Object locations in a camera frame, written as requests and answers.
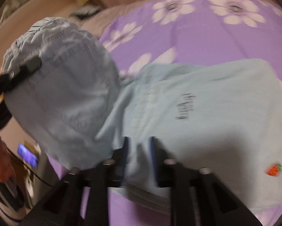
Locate person left hand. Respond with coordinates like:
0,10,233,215
0,140,16,184

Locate light green strawberry pants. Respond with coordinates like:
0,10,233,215
2,18,282,211

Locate smartphone with lit screen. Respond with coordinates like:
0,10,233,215
17,143,39,168

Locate purple floral bedsheet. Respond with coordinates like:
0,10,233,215
47,0,282,226

